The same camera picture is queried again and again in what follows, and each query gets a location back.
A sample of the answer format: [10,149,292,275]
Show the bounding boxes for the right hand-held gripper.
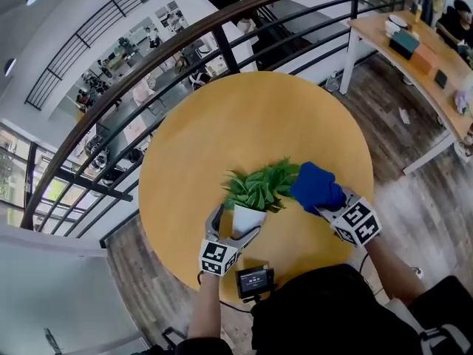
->
[314,186,382,249]

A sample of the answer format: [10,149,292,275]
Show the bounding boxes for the person's black shirt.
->
[173,263,473,355]

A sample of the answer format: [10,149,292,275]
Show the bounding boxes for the round yellow wooden table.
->
[20,0,411,240]

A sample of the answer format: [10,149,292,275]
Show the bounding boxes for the orange box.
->
[409,44,439,75]

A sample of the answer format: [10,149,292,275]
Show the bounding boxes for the straight black balcony railing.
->
[24,0,168,111]

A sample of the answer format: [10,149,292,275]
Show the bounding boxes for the person's right forearm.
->
[364,237,428,308]

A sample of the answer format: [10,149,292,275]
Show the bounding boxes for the long wooden white-legged table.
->
[338,9,473,175]

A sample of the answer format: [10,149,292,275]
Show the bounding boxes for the green potted plant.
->
[220,156,302,238]

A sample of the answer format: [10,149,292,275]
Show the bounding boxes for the dark teal tissue box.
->
[388,30,421,61]

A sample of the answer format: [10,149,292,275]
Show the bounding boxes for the black office chair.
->
[160,326,188,351]

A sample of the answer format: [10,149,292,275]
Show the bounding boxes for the clear plastic water bottle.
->
[324,71,341,92]

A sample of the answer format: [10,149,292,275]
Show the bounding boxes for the frosted glass door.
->
[0,242,145,355]

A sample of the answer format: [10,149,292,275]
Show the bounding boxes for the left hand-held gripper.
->
[199,204,262,277]

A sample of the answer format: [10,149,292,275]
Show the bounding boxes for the dark staircase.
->
[188,0,315,73]

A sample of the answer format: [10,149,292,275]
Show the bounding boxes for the person's left forearm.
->
[186,271,222,342]

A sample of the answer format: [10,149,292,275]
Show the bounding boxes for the black door handle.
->
[43,327,62,355]

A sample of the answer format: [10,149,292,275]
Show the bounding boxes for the small black screen device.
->
[235,260,276,302]

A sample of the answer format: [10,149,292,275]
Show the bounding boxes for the blue cloth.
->
[289,160,347,217]

